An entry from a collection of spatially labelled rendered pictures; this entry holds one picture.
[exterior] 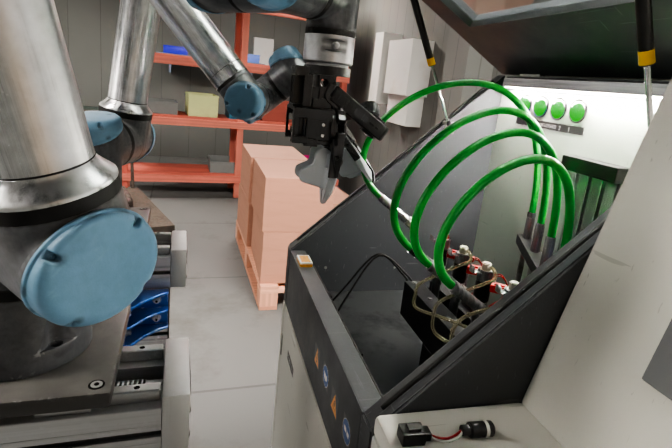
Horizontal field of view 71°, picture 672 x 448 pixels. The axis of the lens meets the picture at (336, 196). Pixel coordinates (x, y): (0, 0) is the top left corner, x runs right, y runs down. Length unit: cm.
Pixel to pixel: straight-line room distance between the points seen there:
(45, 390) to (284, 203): 225
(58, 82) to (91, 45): 719
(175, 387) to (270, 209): 215
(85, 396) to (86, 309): 15
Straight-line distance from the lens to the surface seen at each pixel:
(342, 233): 126
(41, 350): 64
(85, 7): 767
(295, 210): 279
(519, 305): 69
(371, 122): 74
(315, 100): 72
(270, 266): 289
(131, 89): 118
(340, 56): 70
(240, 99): 95
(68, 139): 46
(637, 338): 66
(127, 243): 47
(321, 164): 73
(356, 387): 76
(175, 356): 73
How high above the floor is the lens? 139
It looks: 14 degrees down
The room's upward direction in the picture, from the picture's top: 6 degrees clockwise
